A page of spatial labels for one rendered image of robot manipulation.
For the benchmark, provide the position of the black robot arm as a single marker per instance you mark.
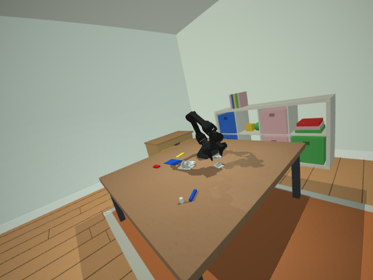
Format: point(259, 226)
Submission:
point(207, 128)

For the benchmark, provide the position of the blue rectangular bar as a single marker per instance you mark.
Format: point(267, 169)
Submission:
point(192, 195)

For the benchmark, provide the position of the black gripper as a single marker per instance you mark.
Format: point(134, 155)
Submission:
point(208, 151)

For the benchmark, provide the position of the blue rectangular plate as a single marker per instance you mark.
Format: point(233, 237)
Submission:
point(173, 162)

